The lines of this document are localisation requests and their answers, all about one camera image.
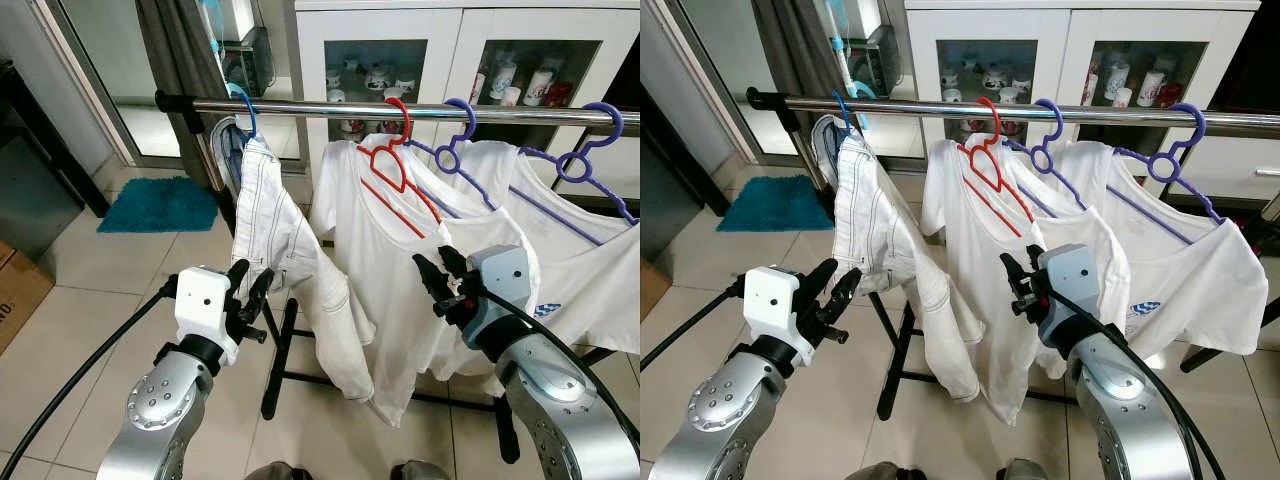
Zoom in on plain white t-shirt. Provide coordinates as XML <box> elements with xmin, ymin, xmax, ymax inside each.
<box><xmin>420</xmin><ymin>138</ymin><xmax>546</xmax><ymax>261</ymax></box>
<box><xmin>310</xmin><ymin>135</ymin><xmax>541</xmax><ymax>429</ymax></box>
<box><xmin>920</xmin><ymin>135</ymin><xmax>1131</xmax><ymax>429</ymax></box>
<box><xmin>1030</xmin><ymin>140</ymin><xmax>1131</xmax><ymax>251</ymax></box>

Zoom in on teal floor mat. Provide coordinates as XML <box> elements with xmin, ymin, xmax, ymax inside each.
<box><xmin>97</xmin><ymin>177</ymin><xmax>219</xmax><ymax>234</ymax></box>
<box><xmin>716</xmin><ymin>176</ymin><xmax>836</xmax><ymax>233</ymax></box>

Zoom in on light blue cleaning brush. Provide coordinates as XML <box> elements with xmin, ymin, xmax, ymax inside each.
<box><xmin>825</xmin><ymin>0</ymin><xmax>879</xmax><ymax>131</ymax></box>
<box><xmin>200</xmin><ymin>0</ymin><xmax>229</xmax><ymax>61</ymax></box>

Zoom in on red plastic hanger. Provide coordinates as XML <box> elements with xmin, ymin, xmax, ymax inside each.
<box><xmin>955</xmin><ymin>97</ymin><xmax>1036</xmax><ymax>239</ymax></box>
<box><xmin>355</xmin><ymin>97</ymin><xmax>446</xmax><ymax>241</ymax></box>

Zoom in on grey curtain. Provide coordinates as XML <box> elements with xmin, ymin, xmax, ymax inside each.
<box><xmin>135</xmin><ymin>0</ymin><xmax>216</xmax><ymax>136</ymax></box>
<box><xmin>765</xmin><ymin>0</ymin><xmax>851</xmax><ymax>136</ymax></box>

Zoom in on black clothes rack stand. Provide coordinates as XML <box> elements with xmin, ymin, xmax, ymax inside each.
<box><xmin>783</xmin><ymin>100</ymin><xmax>1246</xmax><ymax>423</ymax></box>
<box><xmin>183</xmin><ymin>100</ymin><xmax>616</xmax><ymax>466</ymax></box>

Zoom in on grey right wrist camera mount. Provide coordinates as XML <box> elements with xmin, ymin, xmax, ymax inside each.
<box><xmin>465</xmin><ymin>244</ymin><xmax>531</xmax><ymax>346</ymax></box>
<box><xmin>1035</xmin><ymin>243</ymin><xmax>1101</xmax><ymax>346</ymax></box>

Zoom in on white t-shirt blue logo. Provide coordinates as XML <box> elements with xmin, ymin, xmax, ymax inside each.
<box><xmin>505</xmin><ymin>140</ymin><xmax>641</xmax><ymax>356</ymax></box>
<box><xmin>1100</xmin><ymin>140</ymin><xmax>1269</xmax><ymax>361</ymax></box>

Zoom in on blue plastic hanger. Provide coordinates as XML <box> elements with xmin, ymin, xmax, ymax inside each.
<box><xmin>226</xmin><ymin>83</ymin><xmax>261</xmax><ymax>143</ymax></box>
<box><xmin>831</xmin><ymin>90</ymin><xmax>859</xmax><ymax>139</ymax></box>

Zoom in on black desk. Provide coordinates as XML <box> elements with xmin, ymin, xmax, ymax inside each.
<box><xmin>0</xmin><ymin>60</ymin><xmax>111</xmax><ymax>241</ymax></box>
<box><xmin>640</xmin><ymin>110</ymin><xmax>731</xmax><ymax>266</ymax></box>

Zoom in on purple plastic hanger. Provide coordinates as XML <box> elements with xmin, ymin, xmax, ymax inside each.
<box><xmin>405</xmin><ymin>98</ymin><xmax>501</xmax><ymax>216</ymax></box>
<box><xmin>1112</xmin><ymin>102</ymin><xmax>1226</xmax><ymax>246</ymax></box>
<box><xmin>1003</xmin><ymin>98</ymin><xmax>1101</xmax><ymax>213</ymax></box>
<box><xmin>520</xmin><ymin>102</ymin><xmax>641</xmax><ymax>246</ymax></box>

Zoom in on glass sliding door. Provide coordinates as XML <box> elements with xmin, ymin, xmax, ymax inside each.
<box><xmin>665</xmin><ymin>0</ymin><xmax>911</xmax><ymax>166</ymax></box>
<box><xmin>45</xmin><ymin>0</ymin><xmax>301</xmax><ymax>166</ymax></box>

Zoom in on steel clothes rail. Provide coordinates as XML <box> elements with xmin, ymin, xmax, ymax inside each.
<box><xmin>745</xmin><ymin>88</ymin><xmax>1280</xmax><ymax>139</ymax></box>
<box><xmin>155</xmin><ymin>90</ymin><xmax>641</xmax><ymax>129</ymax></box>

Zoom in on brown cardboard box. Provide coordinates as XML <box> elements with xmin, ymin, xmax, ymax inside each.
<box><xmin>640</xmin><ymin>258</ymin><xmax>673</xmax><ymax>321</ymax></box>
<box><xmin>0</xmin><ymin>240</ymin><xmax>56</xmax><ymax>356</ymax></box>

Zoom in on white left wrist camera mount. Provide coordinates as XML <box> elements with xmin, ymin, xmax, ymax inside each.
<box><xmin>174</xmin><ymin>266</ymin><xmax>241</xmax><ymax>366</ymax></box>
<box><xmin>744</xmin><ymin>266</ymin><xmax>813</xmax><ymax>366</ymax></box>

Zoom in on white denim trousers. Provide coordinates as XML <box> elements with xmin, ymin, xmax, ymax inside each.
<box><xmin>832</xmin><ymin>135</ymin><xmax>986</xmax><ymax>403</ymax></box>
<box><xmin>232</xmin><ymin>135</ymin><xmax>377</xmax><ymax>403</ymax></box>

